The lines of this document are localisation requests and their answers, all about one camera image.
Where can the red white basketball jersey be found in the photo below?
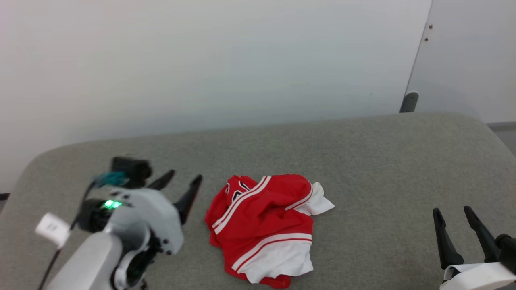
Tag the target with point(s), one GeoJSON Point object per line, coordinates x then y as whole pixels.
{"type": "Point", "coordinates": [262, 229]}

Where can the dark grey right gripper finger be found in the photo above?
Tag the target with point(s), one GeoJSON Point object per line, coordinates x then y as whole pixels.
{"type": "Point", "coordinates": [481, 235]}
{"type": "Point", "coordinates": [445, 241]}

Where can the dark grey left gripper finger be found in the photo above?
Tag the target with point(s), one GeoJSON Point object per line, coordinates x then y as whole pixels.
{"type": "Point", "coordinates": [162, 180]}
{"type": "Point", "coordinates": [188, 199]}

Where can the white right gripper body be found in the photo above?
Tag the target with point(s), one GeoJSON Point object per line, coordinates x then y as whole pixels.
{"type": "Point", "coordinates": [479, 278]}

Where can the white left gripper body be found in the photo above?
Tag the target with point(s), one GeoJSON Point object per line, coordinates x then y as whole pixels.
{"type": "Point", "coordinates": [153, 217]}

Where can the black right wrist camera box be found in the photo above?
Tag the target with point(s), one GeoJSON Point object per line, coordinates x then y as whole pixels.
{"type": "Point", "coordinates": [508, 249]}

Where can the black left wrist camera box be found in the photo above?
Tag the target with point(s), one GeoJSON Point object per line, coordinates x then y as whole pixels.
{"type": "Point", "coordinates": [133, 168]}

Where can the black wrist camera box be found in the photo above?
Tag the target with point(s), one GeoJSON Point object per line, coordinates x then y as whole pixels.
{"type": "Point", "coordinates": [508, 249]}
{"type": "Point", "coordinates": [133, 168]}

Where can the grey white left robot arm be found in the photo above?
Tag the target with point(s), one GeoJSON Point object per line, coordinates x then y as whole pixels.
{"type": "Point", "coordinates": [88, 262]}

